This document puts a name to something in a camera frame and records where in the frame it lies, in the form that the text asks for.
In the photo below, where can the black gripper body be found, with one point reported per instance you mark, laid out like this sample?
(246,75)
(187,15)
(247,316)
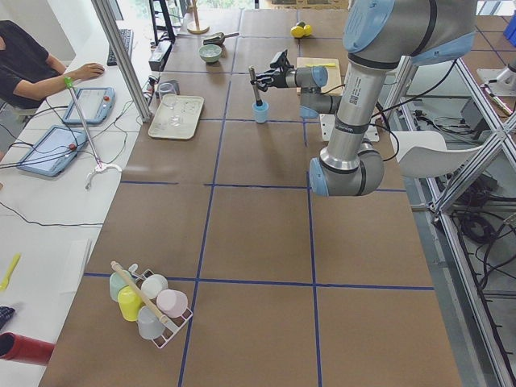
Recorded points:
(280,76)

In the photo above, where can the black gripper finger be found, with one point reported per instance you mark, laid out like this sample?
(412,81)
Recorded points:
(259,75)
(260,85)

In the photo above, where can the steel muddler black tip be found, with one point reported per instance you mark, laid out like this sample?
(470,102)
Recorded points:
(258,100)

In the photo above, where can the seated person's forearm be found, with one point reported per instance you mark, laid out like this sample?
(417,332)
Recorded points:
(42,89)

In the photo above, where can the light blue paper cup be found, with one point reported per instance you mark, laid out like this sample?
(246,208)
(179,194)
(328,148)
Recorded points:
(260,112)

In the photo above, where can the white cup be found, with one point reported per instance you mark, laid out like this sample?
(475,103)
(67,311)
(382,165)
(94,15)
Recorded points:
(153,285)

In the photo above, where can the pink cup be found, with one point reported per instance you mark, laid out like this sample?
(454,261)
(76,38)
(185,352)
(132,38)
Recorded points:
(172,302)

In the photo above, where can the mint green cup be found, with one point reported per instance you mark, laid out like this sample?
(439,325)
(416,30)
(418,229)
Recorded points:
(116,284)

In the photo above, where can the yellow cup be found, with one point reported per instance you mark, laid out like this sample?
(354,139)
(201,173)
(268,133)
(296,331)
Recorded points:
(129,303)

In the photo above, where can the grey cup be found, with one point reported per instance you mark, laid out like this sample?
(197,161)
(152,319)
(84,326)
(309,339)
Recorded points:
(149,325)

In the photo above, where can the seated person's hand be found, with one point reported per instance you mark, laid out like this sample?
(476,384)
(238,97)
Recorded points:
(87,71)

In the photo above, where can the yellow plastic knife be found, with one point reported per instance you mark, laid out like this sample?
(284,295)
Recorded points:
(325,65)

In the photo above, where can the whole yellow lemons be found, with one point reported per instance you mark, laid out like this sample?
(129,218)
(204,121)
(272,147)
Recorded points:
(301,30)

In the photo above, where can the wooden cutting board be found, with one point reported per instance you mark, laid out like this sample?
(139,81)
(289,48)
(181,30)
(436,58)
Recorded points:
(334,85)

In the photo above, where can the steel ice scoop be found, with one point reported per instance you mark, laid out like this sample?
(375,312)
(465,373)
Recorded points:
(218,38)

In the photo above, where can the green bowl of ice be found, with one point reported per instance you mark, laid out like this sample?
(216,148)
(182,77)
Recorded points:
(210,53)

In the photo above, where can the beige bear serving tray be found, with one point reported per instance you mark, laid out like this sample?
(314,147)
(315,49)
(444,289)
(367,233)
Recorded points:
(189,108)

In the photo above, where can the dark grey folded cloth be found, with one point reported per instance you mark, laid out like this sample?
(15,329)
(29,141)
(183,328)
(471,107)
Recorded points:
(168,87)

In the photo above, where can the clear wine glass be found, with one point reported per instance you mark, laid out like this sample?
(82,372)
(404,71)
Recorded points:
(170,101)

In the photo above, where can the round wooden stand base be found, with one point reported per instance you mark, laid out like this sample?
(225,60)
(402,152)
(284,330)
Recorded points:
(196,26)

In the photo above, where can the white chair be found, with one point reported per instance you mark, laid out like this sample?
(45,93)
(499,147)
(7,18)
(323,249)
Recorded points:
(424,154)

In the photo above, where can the blue teach pendant far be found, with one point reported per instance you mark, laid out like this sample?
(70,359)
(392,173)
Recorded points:
(95,104)

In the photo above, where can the blue teach pendant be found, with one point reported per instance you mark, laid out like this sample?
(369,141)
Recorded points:
(95,104)
(54,151)

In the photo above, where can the reacher grabber stick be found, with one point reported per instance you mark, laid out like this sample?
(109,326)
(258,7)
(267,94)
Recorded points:
(100,166)

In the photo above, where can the blue teach pendant near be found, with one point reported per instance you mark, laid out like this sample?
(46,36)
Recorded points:
(54,151)

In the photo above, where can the yellow plastic fork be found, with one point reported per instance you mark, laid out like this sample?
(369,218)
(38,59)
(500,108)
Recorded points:
(9,271)

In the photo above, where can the red cylinder object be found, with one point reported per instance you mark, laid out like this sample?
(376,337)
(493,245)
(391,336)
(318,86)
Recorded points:
(25,350)

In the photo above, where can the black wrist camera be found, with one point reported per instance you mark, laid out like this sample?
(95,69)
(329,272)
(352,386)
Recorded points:
(281,62)

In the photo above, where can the aluminium frame post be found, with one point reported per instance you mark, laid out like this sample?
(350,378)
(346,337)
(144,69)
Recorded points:
(106,18)

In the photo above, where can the white wire cup rack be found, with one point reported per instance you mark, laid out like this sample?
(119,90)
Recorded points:
(134,279)

